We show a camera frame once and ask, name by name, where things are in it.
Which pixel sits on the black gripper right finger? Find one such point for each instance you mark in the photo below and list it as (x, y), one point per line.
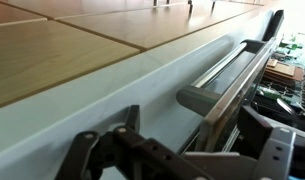
(275, 150)

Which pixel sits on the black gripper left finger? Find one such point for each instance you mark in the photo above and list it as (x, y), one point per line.
(135, 150)

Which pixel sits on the toaster oven glass door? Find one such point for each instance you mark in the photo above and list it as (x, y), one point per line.
(232, 90)

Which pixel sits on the metal pitcher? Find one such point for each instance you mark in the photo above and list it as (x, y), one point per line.
(275, 105)

